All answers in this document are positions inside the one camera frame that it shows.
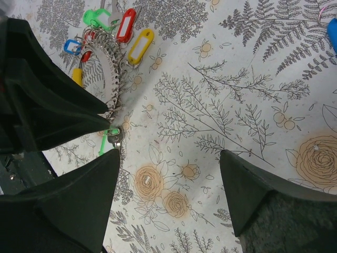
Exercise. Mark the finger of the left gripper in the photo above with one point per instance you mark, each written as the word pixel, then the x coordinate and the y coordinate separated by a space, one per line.
pixel 48 127
pixel 60 87

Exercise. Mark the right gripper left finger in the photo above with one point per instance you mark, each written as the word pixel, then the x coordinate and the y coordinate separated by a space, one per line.
pixel 66 214

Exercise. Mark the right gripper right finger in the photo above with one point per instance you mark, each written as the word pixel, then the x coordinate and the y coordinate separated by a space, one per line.
pixel 271 214

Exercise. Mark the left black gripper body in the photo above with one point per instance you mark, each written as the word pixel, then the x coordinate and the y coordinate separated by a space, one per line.
pixel 19 79

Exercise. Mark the green tag key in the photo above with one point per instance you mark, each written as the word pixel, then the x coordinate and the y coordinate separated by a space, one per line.
pixel 114 136

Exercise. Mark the red key tag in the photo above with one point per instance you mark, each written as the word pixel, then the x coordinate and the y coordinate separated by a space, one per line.
pixel 125 30

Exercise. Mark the yellow key tag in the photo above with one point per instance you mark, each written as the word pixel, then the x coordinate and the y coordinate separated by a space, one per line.
pixel 140 46

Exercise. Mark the blue tag key far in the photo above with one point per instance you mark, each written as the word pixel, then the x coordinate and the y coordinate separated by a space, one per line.
pixel 330 26

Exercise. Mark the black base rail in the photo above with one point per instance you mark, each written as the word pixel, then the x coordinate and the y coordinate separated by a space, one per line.
pixel 23 171

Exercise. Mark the blue key tag on ring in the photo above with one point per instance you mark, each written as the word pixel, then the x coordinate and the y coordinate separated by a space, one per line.
pixel 72 47

